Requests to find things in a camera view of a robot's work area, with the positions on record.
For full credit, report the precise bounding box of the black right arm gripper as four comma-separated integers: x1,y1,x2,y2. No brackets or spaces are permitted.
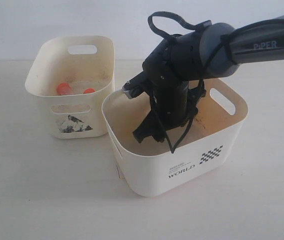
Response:
133,84,206,144

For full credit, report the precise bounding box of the orange-capped clear tube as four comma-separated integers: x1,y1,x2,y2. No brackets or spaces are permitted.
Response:
56,82,73,96
83,88,96,94

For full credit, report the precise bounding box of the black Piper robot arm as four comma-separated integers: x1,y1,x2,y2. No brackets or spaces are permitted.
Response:
123,11,284,142

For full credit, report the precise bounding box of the large cream WORLD bin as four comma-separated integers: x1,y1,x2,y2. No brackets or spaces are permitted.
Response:
102,78,248,197

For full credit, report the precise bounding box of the small cream plastic bin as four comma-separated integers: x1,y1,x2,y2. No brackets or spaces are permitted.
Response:
25,35,115,139

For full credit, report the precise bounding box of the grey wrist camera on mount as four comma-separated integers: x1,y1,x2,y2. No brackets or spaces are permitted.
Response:
122,71,148,99

